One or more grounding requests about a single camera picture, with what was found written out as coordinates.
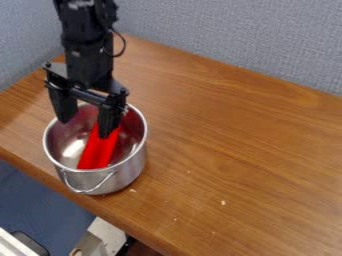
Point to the red star-shaped block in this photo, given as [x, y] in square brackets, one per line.
[100, 149]

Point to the white object under table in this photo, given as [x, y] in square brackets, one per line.
[102, 240]

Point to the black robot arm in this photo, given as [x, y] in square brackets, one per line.
[88, 22]

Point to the metal pot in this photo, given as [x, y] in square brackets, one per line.
[65, 142]

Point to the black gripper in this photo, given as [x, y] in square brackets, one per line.
[85, 79]

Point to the black and white equipment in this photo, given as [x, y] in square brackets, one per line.
[18, 244]

